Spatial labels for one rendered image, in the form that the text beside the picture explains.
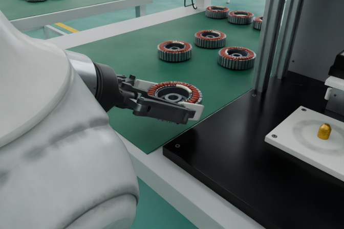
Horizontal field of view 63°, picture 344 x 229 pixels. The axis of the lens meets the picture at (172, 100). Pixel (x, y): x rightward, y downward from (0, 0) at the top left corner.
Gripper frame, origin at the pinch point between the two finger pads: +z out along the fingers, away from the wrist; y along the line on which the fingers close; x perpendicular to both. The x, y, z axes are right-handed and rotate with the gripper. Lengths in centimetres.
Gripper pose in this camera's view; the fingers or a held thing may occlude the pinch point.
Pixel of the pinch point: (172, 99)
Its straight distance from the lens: 55.1
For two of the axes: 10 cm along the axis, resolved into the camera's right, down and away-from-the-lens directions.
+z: 6.2, 0.9, 7.8
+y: 7.0, 3.7, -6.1
